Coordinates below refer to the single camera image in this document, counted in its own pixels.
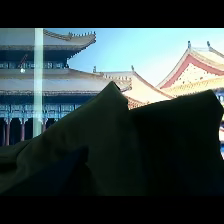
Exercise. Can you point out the brown garment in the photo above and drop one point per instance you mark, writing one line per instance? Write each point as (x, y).
(110, 146)

